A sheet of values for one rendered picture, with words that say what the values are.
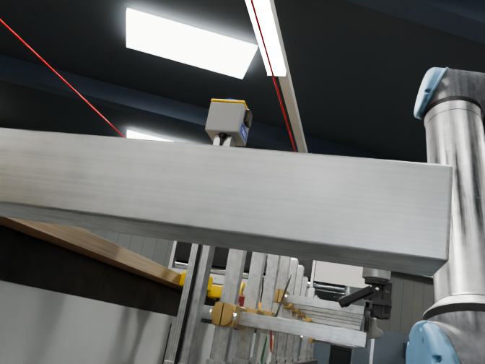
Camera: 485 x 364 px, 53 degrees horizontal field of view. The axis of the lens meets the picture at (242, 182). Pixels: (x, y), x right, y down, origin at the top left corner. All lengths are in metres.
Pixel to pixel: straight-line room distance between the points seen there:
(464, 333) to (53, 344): 0.65
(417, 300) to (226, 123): 9.48
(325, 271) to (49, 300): 3.21
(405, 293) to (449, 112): 9.18
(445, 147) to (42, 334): 0.80
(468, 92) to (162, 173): 0.99
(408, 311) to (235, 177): 10.03
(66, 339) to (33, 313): 0.12
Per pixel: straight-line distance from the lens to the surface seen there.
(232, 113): 0.96
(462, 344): 0.79
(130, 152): 0.18
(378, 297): 1.66
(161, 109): 6.06
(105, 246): 0.88
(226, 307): 1.11
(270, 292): 1.63
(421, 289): 10.36
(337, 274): 3.93
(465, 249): 0.88
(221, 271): 4.13
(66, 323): 0.94
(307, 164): 0.16
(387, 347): 9.94
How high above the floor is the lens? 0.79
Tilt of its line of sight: 17 degrees up
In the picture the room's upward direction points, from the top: 11 degrees clockwise
